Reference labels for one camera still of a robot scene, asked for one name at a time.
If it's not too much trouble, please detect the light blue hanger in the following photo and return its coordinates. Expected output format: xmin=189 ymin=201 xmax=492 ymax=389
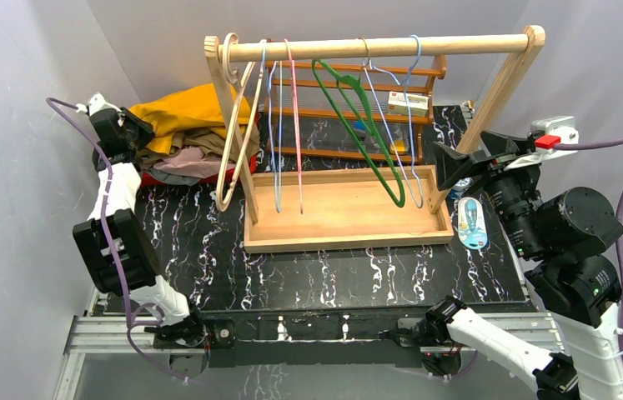
xmin=361 ymin=33 xmax=426 ymax=210

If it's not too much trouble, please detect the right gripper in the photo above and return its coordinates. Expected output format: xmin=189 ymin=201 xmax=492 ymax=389
xmin=428 ymin=128 xmax=542 ymax=258

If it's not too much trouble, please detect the yellow skirt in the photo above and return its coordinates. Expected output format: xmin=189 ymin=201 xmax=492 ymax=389
xmin=128 ymin=83 xmax=227 ymax=155

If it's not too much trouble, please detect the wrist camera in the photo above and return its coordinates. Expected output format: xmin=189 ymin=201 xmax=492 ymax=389
xmin=505 ymin=116 xmax=579 ymax=170
xmin=75 ymin=92 xmax=121 ymax=117

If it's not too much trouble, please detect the pink hanger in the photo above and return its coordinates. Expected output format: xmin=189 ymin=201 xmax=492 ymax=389
xmin=284 ymin=38 xmax=304 ymax=214

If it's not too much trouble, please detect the beige wooden hanger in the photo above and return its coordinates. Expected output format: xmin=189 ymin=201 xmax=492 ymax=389
xmin=215 ymin=32 xmax=264 ymax=212

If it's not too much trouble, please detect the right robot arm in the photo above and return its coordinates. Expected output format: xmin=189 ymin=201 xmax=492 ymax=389
xmin=387 ymin=131 xmax=623 ymax=399

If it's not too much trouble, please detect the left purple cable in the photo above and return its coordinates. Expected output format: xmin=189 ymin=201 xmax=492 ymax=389
xmin=45 ymin=97 xmax=191 ymax=383

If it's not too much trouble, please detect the white teal object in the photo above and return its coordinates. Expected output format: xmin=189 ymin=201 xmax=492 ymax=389
xmin=458 ymin=197 xmax=488 ymax=250

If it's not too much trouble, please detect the red plastic bin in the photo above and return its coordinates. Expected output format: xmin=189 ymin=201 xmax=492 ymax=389
xmin=139 ymin=104 xmax=260 ymax=189

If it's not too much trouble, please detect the wooden clothes rack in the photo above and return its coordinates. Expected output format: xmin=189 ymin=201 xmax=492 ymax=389
xmin=204 ymin=25 xmax=546 ymax=253

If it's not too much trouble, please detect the pink skirt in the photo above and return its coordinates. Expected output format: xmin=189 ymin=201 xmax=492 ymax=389
xmin=152 ymin=146 xmax=222 ymax=179

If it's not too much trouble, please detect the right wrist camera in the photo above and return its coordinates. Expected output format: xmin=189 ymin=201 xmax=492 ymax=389
xmin=505 ymin=116 xmax=579 ymax=170

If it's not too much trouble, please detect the blue wire hanger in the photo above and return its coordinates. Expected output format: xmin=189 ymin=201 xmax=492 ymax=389
xmin=266 ymin=61 xmax=283 ymax=213

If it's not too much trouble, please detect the grey pleated skirt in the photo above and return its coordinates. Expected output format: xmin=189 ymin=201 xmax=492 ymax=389
xmin=147 ymin=168 xmax=201 ymax=186

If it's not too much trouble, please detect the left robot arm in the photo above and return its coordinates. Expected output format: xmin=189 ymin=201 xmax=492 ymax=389
xmin=73 ymin=104 xmax=208 ymax=348

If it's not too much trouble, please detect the green hanger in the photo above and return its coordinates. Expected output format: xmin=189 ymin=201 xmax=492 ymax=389
xmin=311 ymin=58 xmax=406 ymax=208

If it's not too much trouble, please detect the small yellow object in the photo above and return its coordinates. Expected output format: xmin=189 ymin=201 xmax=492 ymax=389
xmin=390 ymin=140 xmax=409 ymax=156

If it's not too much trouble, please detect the white red box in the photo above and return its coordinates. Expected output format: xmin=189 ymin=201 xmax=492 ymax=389
xmin=386 ymin=92 xmax=430 ymax=117

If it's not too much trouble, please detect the orange wooden shelf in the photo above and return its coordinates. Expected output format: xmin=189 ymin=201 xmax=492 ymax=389
xmin=262 ymin=55 xmax=447 ymax=164

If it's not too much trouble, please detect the brown skirt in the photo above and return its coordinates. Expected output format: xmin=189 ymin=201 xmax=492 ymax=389
xmin=139 ymin=125 xmax=261 ymax=167

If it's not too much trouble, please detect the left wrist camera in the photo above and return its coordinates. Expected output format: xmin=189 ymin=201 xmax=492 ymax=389
xmin=75 ymin=92 xmax=121 ymax=117

